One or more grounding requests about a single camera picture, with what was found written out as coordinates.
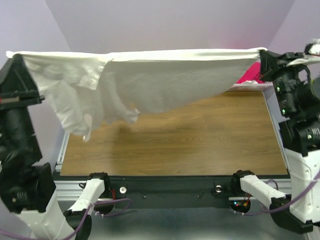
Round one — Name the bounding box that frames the magenta t shirt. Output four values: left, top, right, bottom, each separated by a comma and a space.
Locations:
236, 62, 263, 84

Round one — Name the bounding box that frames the white t shirt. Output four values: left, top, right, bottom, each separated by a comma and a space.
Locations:
6, 47, 262, 141

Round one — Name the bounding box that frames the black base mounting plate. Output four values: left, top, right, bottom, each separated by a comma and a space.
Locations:
109, 175, 246, 209

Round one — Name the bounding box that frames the white plastic laundry basket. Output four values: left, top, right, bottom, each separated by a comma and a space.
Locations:
228, 82, 273, 92

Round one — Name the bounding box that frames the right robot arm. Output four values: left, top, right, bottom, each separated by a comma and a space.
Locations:
230, 41, 320, 234

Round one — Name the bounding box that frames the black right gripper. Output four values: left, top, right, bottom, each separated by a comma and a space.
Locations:
260, 47, 314, 116

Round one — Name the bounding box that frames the aluminium table rail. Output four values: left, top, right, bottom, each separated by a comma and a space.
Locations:
262, 86, 290, 173
54, 133, 70, 172

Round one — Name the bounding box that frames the aluminium right table rail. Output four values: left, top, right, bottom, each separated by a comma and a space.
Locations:
262, 86, 290, 173

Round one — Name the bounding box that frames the aluminium left table rail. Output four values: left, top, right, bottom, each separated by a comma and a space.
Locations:
54, 133, 70, 172

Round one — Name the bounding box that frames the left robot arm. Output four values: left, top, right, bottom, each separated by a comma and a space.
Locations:
0, 55, 111, 240

